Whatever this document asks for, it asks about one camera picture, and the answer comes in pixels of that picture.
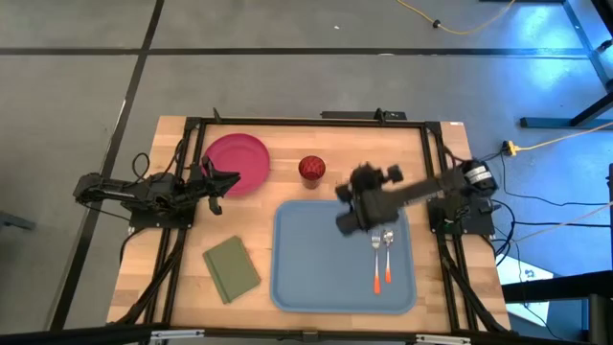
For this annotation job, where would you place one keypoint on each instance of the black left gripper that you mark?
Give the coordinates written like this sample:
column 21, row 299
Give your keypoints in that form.
column 200, row 184

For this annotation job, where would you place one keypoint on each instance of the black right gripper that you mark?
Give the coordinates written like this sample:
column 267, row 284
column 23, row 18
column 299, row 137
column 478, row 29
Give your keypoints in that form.
column 373, row 203

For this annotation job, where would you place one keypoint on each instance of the pink round plate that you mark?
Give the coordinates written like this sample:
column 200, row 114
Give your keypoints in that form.
column 244, row 158

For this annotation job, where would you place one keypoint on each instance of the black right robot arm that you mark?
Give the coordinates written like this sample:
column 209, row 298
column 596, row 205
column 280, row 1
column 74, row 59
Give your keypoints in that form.
column 421, row 189

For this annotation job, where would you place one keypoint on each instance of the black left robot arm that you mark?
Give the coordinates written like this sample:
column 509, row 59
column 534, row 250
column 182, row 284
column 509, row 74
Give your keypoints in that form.
column 120, row 191

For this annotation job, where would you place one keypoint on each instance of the red translucent plastic cup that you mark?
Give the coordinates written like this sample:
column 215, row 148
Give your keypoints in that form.
column 311, row 168

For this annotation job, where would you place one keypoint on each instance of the blue plastic tray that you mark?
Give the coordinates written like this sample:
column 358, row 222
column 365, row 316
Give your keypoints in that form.
column 311, row 268

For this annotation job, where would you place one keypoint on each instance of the black mounting plate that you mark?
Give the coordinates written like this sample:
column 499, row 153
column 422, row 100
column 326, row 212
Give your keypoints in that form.
column 354, row 115

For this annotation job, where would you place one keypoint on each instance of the green notebook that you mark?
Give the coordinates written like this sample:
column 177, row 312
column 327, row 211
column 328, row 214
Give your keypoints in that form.
column 232, row 268

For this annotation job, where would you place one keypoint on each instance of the black gantry beam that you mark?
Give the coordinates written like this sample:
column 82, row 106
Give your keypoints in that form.
column 96, row 335

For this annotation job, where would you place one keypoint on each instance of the grey metal foot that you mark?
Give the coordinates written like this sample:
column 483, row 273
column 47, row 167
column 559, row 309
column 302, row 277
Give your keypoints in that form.
column 14, row 221

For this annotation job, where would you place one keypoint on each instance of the black side desk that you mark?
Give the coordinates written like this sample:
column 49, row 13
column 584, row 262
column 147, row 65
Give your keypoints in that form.
column 565, row 287

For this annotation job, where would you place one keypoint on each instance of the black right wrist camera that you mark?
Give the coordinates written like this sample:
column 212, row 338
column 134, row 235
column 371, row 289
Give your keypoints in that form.
column 395, row 172

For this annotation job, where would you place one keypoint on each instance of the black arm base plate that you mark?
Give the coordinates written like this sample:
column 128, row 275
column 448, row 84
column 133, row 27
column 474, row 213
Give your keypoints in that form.
column 158, row 221
column 479, row 220

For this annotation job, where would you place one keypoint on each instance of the black aluminium table frame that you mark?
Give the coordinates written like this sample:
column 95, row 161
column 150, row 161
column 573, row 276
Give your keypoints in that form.
column 311, row 122

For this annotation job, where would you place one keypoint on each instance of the metal stand frame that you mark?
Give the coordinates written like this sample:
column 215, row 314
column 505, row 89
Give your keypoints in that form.
column 546, row 122

